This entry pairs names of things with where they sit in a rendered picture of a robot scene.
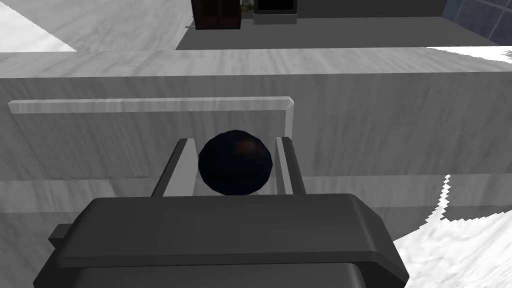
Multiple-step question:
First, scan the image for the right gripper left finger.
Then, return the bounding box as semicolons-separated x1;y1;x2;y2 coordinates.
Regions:
151;137;199;198

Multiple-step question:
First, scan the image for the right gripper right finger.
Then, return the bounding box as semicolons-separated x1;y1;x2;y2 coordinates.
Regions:
272;136;307;196

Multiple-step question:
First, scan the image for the black appliance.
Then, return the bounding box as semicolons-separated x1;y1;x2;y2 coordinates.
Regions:
252;0;299;26

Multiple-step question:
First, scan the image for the black round knob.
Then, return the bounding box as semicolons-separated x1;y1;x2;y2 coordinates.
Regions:
197;129;274;197

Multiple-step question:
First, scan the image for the dark brown cabinet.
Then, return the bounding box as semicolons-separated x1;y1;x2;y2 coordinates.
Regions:
190;0;243;31

